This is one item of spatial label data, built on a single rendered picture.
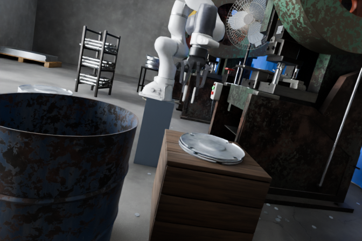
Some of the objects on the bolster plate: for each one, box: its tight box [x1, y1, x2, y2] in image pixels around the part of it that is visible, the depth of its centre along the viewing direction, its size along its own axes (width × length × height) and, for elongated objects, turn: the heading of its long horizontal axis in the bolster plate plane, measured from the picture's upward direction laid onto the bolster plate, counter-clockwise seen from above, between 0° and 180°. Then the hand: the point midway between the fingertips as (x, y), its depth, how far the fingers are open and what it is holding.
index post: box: [272, 68, 282, 84], centre depth 130 cm, size 3×3×10 cm
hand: (189, 94), depth 95 cm, fingers open, 3 cm apart
